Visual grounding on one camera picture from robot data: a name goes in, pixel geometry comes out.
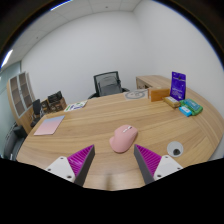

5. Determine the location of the pink-blue gradient mouse pad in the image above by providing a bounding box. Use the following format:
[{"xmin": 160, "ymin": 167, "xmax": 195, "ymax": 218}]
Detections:
[{"xmin": 33, "ymin": 115, "xmax": 66, "ymax": 137}]

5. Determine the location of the orange cardboard box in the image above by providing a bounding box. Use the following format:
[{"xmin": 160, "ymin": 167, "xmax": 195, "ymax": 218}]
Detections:
[{"xmin": 148, "ymin": 87, "xmax": 171, "ymax": 103}]

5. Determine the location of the small blue box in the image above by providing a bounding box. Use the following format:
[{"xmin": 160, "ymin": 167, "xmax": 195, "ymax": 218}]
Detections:
[{"xmin": 178, "ymin": 105, "xmax": 193, "ymax": 118}]

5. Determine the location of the small black visitor chair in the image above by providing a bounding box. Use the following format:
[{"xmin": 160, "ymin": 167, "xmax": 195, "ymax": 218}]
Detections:
[{"xmin": 30, "ymin": 98, "xmax": 44, "ymax": 128}]

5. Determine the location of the round desk cable grommet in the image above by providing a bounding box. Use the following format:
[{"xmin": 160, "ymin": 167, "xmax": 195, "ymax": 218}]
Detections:
[{"xmin": 166, "ymin": 140, "xmax": 185, "ymax": 158}]

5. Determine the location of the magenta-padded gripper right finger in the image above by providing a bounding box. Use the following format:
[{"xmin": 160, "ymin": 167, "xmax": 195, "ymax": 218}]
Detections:
[{"xmin": 133, "ymin": 143, "xmax": 184, "ymax": 185}]

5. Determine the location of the black armchair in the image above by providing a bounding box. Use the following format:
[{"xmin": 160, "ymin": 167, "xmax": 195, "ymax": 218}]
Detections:
[{"xmin": 2, "ymin": 123, "xmax": 29, "ymax": 161}]

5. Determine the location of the tall brown coffee box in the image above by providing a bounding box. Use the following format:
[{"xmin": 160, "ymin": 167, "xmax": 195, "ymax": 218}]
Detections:
[{"xmin": 40, "ymin": 99, "xmax": 51, "ymax": 114}]

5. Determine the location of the grey backpack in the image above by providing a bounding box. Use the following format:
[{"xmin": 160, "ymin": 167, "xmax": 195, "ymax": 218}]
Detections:
[{"xmin": 98, "ymin": 75, "xmax": 124, "ymax": 97}]

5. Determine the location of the green box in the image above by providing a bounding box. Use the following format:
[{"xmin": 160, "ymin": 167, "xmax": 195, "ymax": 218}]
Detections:
[{"xmin": 179, "ymin": 98, "xmax": 204, "ymax": 117}]

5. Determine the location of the black cardboard box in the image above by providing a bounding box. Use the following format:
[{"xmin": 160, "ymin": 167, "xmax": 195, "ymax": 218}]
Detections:
[{"xmin": 47, "ymin": 90, "xmax": 64, "ymax": 104}]

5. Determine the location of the printed sheet with coloured shapes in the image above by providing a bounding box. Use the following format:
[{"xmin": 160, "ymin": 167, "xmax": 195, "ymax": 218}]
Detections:
[{"xmin": 63, "ymin": 99, "xmax": 89, "ymax": 113}]

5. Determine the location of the black mesh office chair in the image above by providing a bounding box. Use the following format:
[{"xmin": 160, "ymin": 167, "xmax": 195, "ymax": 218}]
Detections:
[{"xmin": 87, "ymin": 70, "xmax": 131, "ymax": 100}]

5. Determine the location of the wide brown coffee box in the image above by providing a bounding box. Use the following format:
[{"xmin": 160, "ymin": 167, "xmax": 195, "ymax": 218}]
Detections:
[{"xmin": 48, "ymin": 97, "xmax": 68, "ymax": 113}]

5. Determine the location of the wooden side cabinet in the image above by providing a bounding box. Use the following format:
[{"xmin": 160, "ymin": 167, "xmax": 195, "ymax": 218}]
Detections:
[{"xmin": 135, "ymin": 74, "xmax": 173, "ymax": 91}]

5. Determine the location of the small tan box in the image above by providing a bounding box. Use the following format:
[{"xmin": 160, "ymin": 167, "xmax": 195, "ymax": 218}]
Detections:
[{"xmin": 163, "ymin": 95, "xmax": 181, "ymax": 109}]

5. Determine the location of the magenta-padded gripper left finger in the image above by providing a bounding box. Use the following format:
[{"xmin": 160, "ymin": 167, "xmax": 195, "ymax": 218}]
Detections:
[{"xmin": 44, "ymin": 144, "xmax": 96, "ymax": 187}]

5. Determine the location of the pink computer mouse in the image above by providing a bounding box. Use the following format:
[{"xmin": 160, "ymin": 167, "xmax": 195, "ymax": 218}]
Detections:
[{"xmin": 108, "ymin": 124, "xmax": 139, "ymax": 154}]

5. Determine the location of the wooden shelf unit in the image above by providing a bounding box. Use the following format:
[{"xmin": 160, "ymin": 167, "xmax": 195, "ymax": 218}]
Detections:
[{"xmin": 6, "ymin": 71, "xmax": 38, "ymax": 134}]

